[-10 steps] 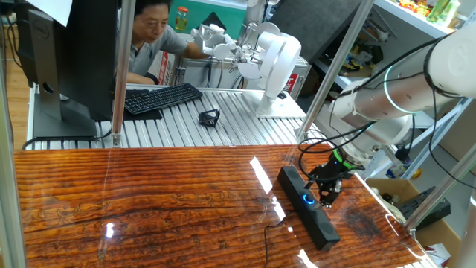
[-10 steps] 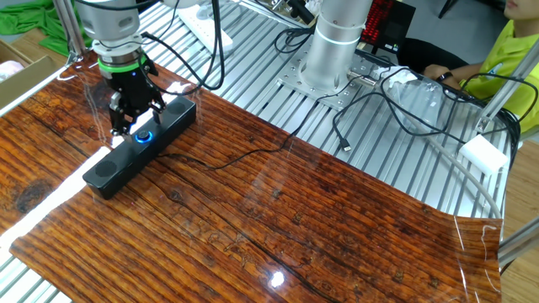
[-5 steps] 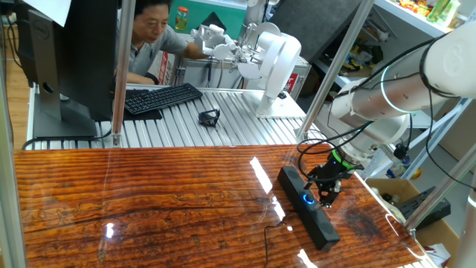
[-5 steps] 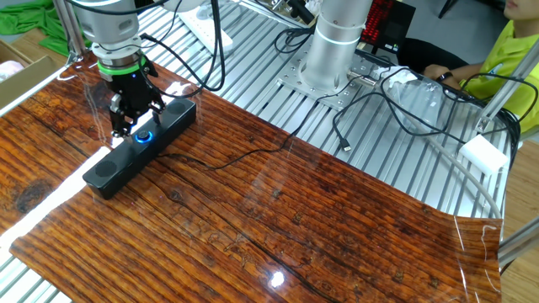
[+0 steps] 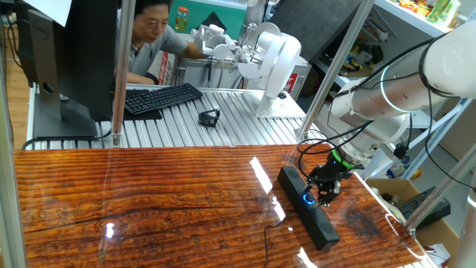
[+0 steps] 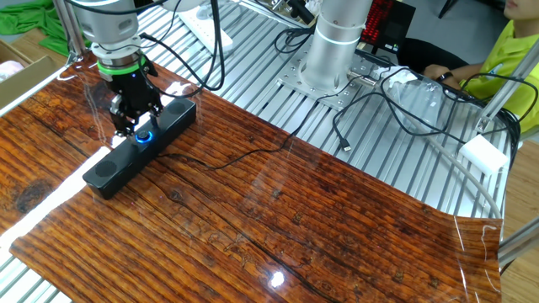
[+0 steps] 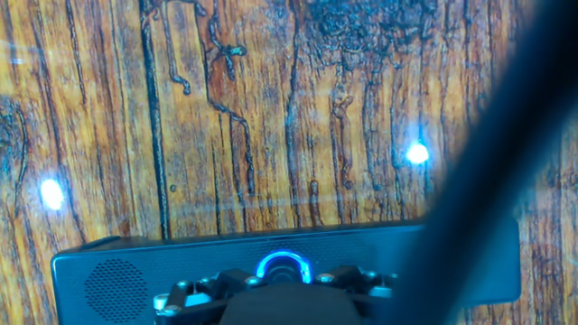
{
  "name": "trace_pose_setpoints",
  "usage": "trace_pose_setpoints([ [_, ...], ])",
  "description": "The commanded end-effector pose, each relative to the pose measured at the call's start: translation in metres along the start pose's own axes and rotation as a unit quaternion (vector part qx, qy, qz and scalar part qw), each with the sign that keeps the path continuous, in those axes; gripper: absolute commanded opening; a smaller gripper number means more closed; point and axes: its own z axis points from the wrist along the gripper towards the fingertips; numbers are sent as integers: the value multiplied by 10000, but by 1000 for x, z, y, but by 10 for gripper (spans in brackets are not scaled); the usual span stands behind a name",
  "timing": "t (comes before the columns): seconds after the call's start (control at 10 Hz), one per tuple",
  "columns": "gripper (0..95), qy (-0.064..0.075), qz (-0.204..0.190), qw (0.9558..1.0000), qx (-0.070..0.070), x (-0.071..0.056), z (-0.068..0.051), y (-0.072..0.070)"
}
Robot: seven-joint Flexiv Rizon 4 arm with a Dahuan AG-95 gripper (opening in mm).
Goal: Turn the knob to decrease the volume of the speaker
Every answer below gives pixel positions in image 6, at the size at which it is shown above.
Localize coiled black cable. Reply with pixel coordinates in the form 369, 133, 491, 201
274, 25, 316, 55

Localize silver connector plug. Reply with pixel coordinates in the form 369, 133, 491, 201
347, 71, 378, 88

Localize black USB cable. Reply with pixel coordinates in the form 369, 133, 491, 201
331, 66, 468, 153

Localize black cylindrical tool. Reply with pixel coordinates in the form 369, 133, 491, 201
286, 0, 316, 25

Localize white power adapter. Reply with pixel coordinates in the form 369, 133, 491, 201
457, 134, 510, 177

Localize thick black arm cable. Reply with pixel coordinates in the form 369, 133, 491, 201
138, 0, 227, 93

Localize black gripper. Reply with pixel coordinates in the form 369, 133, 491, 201
104, 70, 164, 138

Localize gray hose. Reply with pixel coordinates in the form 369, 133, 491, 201
420, 134, 504, 220

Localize white power strip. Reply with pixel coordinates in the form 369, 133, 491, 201
176, 0, 235, 56

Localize green flange ring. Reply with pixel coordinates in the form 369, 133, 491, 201
96, 55, 147, 77

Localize person in yellow shirt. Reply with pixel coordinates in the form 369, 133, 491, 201
422, 0, 539, 135

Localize glossy wood grain mat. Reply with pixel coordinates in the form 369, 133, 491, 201
0, 40, 504, 303

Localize green cloth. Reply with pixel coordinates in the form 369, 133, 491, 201
0, 0, 93, 58

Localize black cable bundle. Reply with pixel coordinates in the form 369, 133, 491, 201
437, 72, 539, 172

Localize brown cardboard box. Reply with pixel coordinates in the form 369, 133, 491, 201
0, 38, 59, 111

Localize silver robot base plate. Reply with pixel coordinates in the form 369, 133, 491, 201
276, 40, 382, 113

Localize black speaker bar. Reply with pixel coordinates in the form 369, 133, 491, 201
82, 97, 198, 200

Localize aluminium frame post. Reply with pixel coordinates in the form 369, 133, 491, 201
474, 41, 539, 134
52, 0, 88, 65
498, 218, 539, 270

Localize thin black speaker cable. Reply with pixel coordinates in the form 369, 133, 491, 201
157, 73, 359, 172

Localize pink soft item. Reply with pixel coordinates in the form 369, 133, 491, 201
0, 60, 25, 83

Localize clear plastic bag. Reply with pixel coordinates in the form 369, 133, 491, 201
381, 69, 459, 132

